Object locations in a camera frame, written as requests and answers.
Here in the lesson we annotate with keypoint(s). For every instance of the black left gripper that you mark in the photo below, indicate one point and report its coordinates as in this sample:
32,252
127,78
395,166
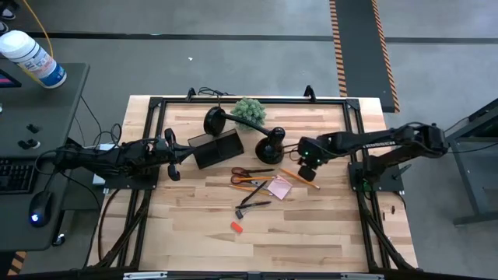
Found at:
169,151

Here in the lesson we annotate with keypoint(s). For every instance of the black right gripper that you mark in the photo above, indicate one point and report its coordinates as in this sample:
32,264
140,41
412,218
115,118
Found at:
315,149

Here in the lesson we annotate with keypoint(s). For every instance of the orange pencil with eraser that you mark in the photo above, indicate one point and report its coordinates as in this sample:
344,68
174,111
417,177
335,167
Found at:
299,178
260,178

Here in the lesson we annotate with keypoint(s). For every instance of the pink sticky note pad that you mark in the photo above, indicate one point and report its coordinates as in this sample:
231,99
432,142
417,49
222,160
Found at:
279,187

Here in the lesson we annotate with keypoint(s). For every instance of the red and black scissors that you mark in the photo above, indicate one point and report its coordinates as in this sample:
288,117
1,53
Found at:
254,182

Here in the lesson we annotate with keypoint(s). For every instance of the black pen white lettering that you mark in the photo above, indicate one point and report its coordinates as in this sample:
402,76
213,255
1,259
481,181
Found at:
253,204

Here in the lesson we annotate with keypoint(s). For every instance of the black binder clip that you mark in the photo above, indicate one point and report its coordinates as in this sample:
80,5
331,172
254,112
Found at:
239,214

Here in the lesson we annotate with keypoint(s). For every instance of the red eraser block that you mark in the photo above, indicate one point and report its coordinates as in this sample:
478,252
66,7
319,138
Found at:
236,227

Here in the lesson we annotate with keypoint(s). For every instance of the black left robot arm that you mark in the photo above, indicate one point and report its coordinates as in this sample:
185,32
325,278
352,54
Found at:
116,157

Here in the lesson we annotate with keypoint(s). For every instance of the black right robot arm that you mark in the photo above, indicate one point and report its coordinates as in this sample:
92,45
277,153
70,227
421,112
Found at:
389,142

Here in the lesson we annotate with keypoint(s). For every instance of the black mesh desk organizer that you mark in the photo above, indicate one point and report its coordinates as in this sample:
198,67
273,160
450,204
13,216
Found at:
218,151

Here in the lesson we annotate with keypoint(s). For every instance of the black gooseneck desk lamp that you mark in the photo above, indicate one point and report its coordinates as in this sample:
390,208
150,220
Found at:
270,149

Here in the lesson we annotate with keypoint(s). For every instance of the white power box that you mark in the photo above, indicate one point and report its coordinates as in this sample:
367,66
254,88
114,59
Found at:
99,179

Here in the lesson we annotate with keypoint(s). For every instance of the green potted artificial plant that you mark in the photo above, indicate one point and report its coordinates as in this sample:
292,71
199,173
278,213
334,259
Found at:
249,110

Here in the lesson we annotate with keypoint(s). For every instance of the black side desk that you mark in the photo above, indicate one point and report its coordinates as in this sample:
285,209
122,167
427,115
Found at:
46,109

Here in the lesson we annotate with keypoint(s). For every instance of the black hazard striped floor mat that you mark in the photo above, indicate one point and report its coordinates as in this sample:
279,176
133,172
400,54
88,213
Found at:
362,46

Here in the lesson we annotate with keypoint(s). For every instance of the black computer mouse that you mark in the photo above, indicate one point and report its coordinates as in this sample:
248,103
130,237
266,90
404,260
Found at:
41,206

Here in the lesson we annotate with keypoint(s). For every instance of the black desk knob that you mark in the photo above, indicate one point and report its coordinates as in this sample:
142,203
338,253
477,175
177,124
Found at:
33,128
28,144

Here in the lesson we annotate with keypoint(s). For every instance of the black caster wheel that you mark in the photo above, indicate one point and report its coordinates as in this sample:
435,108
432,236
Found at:
59,239

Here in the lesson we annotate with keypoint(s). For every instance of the dark metal cart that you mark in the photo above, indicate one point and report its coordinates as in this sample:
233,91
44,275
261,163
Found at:
465,175

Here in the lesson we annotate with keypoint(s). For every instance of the black keyboard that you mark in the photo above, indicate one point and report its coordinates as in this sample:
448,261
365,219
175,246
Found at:
15,177

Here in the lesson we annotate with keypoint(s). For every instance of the white wipes canister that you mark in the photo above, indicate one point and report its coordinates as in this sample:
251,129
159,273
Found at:
31,58

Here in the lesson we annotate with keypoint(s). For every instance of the dark tablet screen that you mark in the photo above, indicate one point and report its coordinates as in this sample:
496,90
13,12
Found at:
8,79

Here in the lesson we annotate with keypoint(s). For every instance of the person's shoe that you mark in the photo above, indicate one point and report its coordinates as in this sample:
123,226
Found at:
8,13
3,27

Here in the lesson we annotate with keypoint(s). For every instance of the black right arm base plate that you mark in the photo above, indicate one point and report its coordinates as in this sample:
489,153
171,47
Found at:
354,175

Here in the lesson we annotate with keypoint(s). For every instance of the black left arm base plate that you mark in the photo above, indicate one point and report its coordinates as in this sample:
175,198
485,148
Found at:
128,183

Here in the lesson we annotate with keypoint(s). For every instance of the black frame corner bracket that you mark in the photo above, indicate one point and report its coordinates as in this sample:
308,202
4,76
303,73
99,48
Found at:
309,94
191,95

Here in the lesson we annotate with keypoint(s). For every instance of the black aluminium table frame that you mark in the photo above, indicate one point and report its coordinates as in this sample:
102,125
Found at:
253,100

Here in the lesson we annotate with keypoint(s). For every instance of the silver metal bracket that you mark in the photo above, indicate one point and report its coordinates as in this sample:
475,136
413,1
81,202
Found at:
362,277
146,275

